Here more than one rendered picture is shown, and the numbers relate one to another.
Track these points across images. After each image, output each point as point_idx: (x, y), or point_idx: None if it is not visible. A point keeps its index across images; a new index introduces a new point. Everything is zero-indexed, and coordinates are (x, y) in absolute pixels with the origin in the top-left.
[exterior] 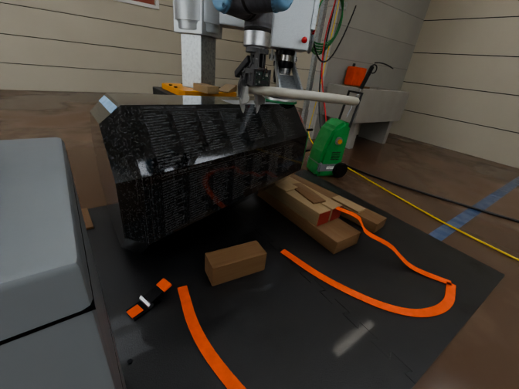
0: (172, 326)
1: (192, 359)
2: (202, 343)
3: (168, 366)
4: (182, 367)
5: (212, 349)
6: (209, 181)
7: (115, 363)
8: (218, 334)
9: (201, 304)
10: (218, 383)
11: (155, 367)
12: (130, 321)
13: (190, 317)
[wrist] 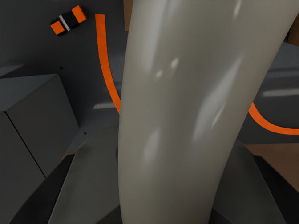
0: (88, 54)
1: (99, 83)
2: (107, 78)
3: (85, 81)
4: (93, 85)
5: (113, 84)
6: None
7: (22, 193)
8: (120, 75)
9: (114, 43)
10: (111, 102)
11: (77, 78)
12: (55, 34)
13: (102, 53)
